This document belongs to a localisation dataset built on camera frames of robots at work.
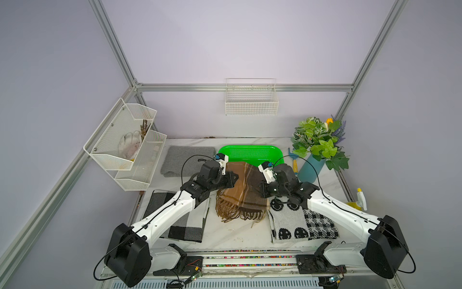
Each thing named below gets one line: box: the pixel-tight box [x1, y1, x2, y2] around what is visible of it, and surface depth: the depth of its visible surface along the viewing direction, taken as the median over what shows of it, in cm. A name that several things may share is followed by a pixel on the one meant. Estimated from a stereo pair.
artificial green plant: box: [290, 115, 351, 171], surface depth 79 cm
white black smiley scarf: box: [267, 195, 340, 244], surface depth 82 cm
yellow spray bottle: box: [346, 187, 368, 212], surface depth 76 cm
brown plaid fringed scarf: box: [215, 161, 271, 223], surface depth 81 cm
